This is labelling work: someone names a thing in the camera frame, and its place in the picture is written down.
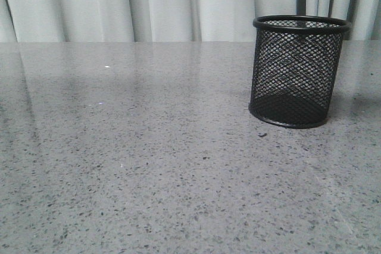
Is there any black mesh metal bucket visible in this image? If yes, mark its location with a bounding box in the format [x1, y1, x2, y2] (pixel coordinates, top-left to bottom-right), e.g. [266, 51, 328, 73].
[248, 15, 351, 129]

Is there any pale grey curtain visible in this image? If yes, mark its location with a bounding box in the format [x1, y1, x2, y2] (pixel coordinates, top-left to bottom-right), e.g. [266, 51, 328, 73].
[1, 0, 380, 42]

